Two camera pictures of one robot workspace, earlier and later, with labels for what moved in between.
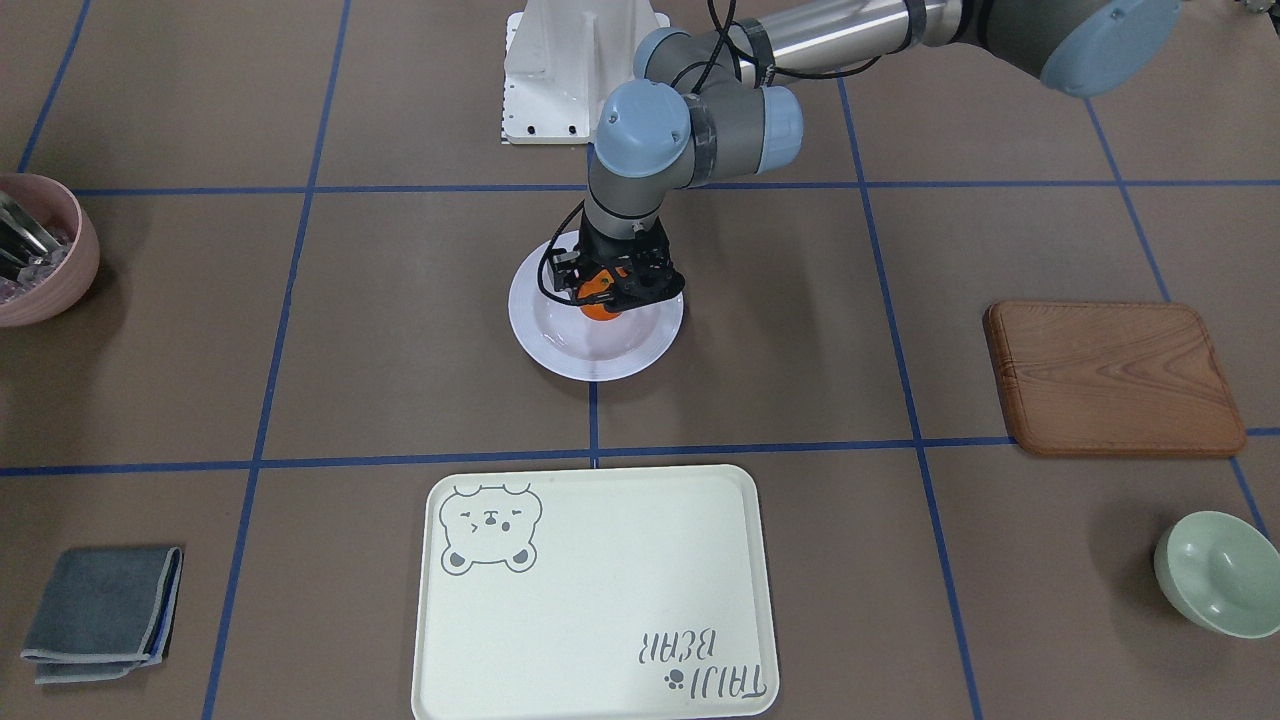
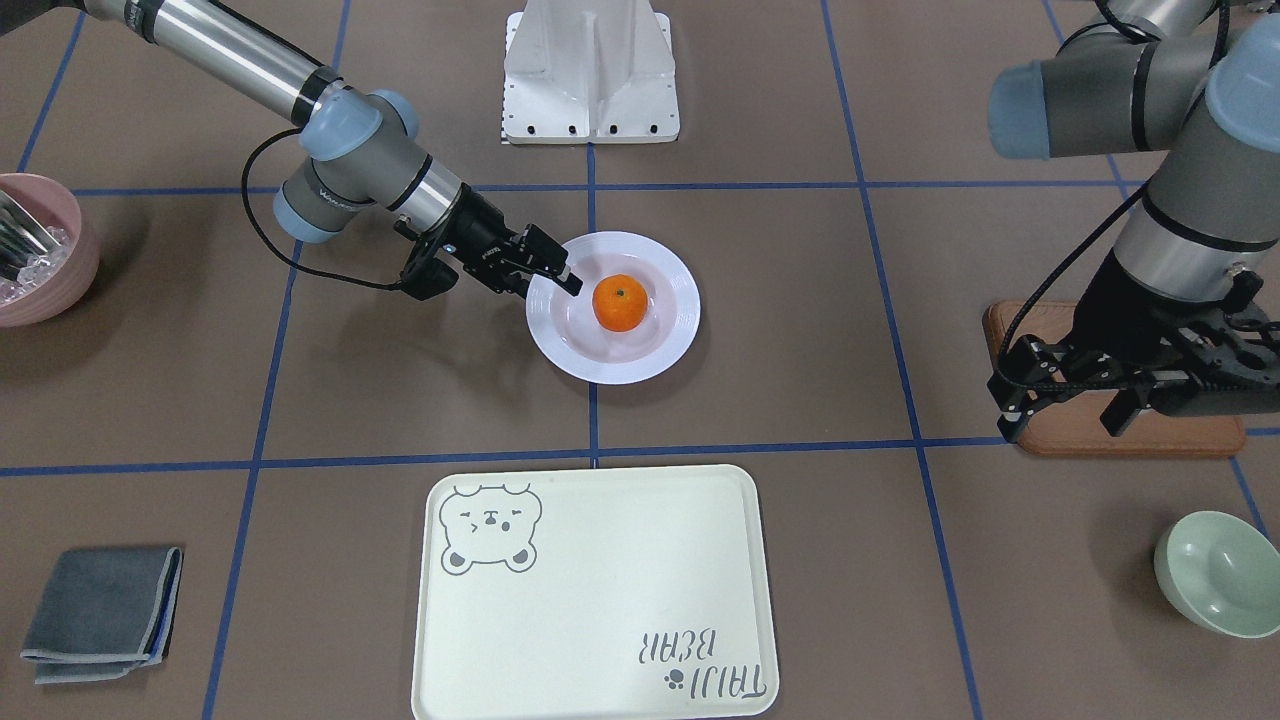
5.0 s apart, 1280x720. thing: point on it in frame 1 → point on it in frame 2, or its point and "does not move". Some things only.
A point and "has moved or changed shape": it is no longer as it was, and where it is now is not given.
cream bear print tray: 594,593 does not move
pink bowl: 58,205 does not move
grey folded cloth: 110,611 does not move
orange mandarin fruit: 597,284 has moved or changed shape
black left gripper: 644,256 → 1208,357
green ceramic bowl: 1223,572 does not move
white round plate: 565,342 has moved or changed shape
